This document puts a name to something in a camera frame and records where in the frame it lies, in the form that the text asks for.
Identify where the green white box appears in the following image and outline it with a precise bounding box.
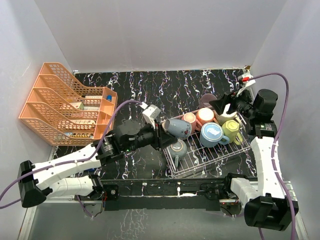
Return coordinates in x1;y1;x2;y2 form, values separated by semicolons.
69;101;84;111

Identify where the white wire dish rack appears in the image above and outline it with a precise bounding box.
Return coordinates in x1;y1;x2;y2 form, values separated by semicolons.
163;116;256;178

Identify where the pink mug cream inside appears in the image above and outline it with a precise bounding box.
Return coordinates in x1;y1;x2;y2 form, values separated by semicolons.
181;112;202;133

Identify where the mauve purple mug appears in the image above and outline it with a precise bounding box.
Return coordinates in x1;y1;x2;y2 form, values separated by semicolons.
199;93;217;109

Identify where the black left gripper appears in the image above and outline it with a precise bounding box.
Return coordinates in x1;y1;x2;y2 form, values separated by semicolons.
122;119;177;153

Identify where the small white grey mug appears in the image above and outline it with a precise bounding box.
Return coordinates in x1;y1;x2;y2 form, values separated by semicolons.
161;118;193;140

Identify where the cream floral mug green inside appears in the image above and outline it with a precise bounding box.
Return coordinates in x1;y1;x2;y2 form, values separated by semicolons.
213;103;241;126

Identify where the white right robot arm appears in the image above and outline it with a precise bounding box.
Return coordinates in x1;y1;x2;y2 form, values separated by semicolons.
209;89;299;231

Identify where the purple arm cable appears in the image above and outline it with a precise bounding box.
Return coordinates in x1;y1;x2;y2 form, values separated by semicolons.
0;99;147;221
232;72;297;240

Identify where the yellow green mug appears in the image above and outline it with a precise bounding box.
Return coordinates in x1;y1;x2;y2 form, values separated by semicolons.
222;120;244;146

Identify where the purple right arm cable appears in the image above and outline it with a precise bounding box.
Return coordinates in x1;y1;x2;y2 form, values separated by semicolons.
232;72;297;240

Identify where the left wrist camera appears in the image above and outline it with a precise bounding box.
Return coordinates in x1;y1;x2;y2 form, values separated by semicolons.
142;104;161;129

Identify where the aluminium frame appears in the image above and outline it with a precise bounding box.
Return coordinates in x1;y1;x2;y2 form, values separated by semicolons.
17;179;311;240

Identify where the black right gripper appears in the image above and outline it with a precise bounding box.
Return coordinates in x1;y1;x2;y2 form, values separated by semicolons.
209;86;257;119

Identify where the grey green mug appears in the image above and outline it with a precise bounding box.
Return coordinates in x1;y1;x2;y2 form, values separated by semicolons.
167;139;188;170

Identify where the salmon pink speckled mug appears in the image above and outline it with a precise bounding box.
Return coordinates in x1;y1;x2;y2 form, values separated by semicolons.
196;107;218;126

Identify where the blue cap bottle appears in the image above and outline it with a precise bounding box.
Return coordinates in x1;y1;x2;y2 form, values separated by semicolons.
106;95;112;102

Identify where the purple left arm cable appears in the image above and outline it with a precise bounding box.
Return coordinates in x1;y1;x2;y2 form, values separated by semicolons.
0;99;147;221

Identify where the light blue mug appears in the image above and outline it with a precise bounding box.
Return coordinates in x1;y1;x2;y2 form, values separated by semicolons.
199;122;230;148

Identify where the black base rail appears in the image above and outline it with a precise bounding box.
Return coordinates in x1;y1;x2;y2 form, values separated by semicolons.
74;178;251;212

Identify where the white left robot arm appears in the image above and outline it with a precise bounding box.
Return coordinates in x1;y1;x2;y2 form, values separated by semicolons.
18;119;189;208

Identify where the orange plastic file organizer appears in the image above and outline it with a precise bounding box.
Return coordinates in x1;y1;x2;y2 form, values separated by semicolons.
19;62;118;146

